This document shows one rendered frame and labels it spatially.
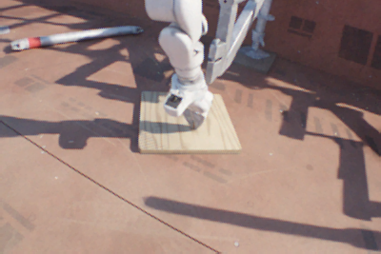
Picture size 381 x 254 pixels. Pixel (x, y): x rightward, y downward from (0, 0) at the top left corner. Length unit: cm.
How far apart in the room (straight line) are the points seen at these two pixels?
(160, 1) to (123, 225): 46
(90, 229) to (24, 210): 16
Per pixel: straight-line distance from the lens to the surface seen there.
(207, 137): 77
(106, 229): 60
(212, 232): 60
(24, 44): 141
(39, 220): 65
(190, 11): 43
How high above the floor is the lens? 52
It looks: 36 degrees down
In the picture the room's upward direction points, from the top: 9 degrees clockwise
